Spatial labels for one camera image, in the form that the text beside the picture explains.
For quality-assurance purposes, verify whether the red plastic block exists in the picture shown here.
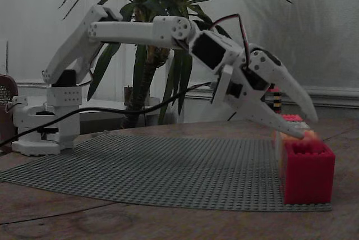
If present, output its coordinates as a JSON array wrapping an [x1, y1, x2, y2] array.
[[281, 114, 304, 123]]

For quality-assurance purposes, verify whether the yellow black striped object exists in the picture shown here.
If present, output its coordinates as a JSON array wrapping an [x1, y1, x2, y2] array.
[[266, 84, 282, 115]]

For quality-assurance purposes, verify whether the grey studded baseplate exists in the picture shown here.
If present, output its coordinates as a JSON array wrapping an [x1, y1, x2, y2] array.
[[0, 134, 333, 213]]

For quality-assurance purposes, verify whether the red toy brick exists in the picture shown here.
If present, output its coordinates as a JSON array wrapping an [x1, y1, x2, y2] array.
[[281, 139, 337, 205]]

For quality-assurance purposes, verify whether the green potted palm plant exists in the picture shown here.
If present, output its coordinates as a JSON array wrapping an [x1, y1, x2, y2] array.
[[58, 0, 293, 129]]

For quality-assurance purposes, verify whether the dark brown object with print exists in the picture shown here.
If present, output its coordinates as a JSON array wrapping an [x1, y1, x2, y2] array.
[[0, 73, 19, 146]]

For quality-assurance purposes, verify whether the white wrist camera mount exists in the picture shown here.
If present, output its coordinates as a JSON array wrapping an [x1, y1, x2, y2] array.
[[210, 64, 235, 104]]

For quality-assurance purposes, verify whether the red and black servo wire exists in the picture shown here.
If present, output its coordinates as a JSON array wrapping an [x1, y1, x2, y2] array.
[[209, 13, 252, 64]]

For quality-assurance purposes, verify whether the black cable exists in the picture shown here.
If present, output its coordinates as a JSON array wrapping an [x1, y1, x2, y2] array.
[[0, 81, 214, 149]]

